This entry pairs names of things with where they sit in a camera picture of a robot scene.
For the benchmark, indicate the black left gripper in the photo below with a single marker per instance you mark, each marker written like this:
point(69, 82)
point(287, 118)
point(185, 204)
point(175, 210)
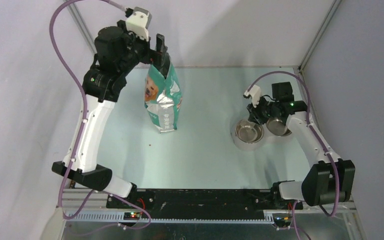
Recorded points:
point(151, 56)

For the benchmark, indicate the steel bowl near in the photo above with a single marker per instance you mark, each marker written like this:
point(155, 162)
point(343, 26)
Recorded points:
point(248, 132)

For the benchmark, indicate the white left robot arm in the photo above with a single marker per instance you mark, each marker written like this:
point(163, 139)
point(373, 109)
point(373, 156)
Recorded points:
point(119, 51)

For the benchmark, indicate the grey slotted cable duct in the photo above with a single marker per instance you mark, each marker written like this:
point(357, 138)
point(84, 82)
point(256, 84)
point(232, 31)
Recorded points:
point(135, 217)

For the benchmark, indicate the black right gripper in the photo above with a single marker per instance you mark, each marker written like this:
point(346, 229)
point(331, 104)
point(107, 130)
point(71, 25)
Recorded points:
point(254, 115)

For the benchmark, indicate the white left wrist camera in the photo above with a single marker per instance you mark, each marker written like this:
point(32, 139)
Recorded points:
point(138, 23)

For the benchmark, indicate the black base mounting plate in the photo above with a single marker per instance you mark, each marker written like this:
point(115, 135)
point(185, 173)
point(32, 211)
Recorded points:
point(209, 204)

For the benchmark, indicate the white double bowl stand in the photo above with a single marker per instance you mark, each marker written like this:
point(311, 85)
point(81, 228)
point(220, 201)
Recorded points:
point(268, 139)

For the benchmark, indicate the steel bowl far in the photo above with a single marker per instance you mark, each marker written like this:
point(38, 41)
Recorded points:
point(277, 127)

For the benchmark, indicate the green pet food bag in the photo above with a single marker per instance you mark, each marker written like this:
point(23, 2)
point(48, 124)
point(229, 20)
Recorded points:
point(163, 98)

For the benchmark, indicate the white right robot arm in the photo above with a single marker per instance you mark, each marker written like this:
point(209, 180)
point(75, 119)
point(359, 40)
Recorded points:
point(330, 178)

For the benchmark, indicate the steel bowl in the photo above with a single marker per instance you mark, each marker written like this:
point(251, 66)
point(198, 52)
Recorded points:
point(277, 127)
point(248, 132)

